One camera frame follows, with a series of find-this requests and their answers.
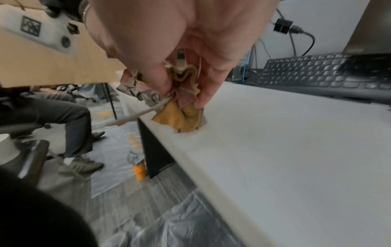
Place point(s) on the person's right hand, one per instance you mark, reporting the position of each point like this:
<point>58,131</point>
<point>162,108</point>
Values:
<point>189,24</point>

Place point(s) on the person's left hand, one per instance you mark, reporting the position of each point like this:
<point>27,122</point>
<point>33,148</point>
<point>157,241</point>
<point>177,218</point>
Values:
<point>129,76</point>

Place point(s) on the yellow and green cleaning cloth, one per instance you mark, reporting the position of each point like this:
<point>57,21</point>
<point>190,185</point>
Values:
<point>180,118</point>

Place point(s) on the small black labelled adapter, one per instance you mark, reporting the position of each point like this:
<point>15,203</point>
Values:
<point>282,26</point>

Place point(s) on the person's black trousers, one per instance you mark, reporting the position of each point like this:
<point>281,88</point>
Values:
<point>36,212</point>

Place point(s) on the black metal table leg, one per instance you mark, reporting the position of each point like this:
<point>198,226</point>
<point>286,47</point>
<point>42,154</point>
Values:
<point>110,101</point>

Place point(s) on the brown cardboard box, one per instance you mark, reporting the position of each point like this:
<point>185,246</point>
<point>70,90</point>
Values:
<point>61,67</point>

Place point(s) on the clear plastic floor sheet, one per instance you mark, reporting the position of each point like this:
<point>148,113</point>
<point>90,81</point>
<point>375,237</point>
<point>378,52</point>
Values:
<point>116,149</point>

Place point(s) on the black office chair base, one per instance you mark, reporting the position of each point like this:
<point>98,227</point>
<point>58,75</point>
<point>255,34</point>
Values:
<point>21,129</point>

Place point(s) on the white partition panel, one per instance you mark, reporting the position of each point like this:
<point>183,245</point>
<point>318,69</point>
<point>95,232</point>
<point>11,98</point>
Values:
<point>323,24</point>

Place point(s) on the black monitor with red-striped stand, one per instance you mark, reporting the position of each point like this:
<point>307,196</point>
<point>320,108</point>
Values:
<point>369,29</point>

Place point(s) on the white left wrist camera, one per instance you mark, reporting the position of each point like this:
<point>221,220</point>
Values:
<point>45,31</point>

